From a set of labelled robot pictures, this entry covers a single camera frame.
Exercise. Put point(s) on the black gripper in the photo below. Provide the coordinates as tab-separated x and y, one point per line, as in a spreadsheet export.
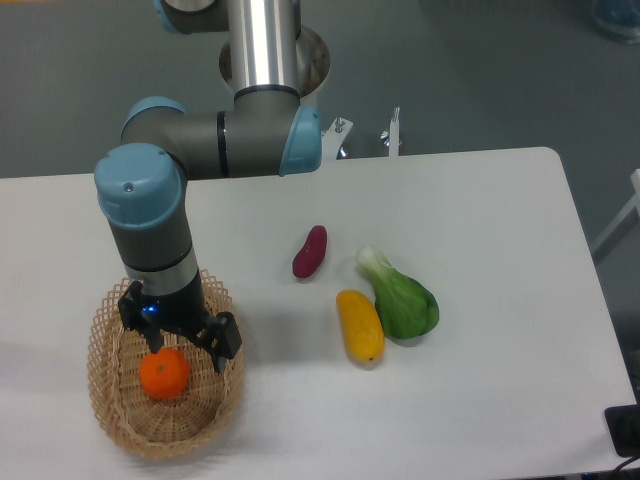
182	312

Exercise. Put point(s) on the orange fruit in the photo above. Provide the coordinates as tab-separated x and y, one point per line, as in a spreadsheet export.
164	375

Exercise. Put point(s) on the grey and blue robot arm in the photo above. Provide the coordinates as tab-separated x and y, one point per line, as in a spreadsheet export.
141	184

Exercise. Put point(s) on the purple sweet potato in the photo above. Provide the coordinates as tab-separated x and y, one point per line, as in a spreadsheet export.
312	254

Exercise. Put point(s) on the yellow mango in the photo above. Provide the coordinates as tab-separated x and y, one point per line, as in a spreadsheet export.
361	327

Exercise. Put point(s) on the green bok choy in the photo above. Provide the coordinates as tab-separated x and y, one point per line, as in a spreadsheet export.
406	308

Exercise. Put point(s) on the white screw clamp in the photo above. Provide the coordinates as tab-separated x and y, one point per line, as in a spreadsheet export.
390	138

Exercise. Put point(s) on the blue object top right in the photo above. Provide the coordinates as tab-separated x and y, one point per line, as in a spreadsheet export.
619	19

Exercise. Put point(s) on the white metal clamp bracket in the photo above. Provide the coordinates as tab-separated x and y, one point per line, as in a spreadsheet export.
334	139

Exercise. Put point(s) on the white frame at right edge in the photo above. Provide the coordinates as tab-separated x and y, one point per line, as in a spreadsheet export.
621	225

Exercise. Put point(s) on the black device with cable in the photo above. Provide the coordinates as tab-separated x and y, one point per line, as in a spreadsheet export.
623	425

